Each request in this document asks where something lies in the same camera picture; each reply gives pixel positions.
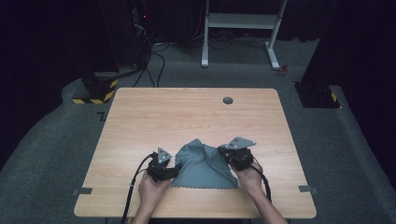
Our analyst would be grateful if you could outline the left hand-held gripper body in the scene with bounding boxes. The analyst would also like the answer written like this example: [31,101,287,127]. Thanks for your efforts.
[147,147,173,183]

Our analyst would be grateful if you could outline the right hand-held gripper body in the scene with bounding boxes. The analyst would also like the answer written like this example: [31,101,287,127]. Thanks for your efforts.
[222,135,257,172]

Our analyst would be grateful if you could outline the grey cloth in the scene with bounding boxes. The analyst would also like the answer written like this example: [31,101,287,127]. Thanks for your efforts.
[171,138,239,190]

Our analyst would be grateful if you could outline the person's right hand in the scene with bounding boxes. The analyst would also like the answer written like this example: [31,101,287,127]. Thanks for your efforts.
[231,161,264,196]

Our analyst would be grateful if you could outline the person's left hand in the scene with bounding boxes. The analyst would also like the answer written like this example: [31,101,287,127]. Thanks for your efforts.
[138,171,172,213]

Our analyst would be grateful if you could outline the grey tape strip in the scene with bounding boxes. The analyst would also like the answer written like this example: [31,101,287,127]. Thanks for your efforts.
[298,185,319,194]
[72,187,93,196]

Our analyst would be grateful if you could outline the black stand base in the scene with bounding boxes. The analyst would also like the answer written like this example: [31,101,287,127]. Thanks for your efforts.
[293,81,341,109]

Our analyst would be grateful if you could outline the black yellow striped base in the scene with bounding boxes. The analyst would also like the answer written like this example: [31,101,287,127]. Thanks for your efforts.
[72,72,120,105]

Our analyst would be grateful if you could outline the dark equipment rack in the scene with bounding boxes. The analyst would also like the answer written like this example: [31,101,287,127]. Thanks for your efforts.
[130,0,154,68]

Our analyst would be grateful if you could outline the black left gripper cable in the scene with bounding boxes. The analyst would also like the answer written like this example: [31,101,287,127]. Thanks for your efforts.
[120,151,157,224]

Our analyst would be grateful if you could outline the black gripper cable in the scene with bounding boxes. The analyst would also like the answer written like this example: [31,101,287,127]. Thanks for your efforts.
[250,163,273,203]
[120,151,157,224]

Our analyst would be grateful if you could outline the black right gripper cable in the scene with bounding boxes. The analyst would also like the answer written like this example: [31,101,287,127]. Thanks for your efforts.
[250,163,273,203]

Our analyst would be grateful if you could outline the black floor cables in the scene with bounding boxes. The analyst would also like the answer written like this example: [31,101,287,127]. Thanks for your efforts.
[133,43,171,88]

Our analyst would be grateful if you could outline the white metal stand frame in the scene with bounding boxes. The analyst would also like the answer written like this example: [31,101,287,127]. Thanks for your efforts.
[201,0,289,71]

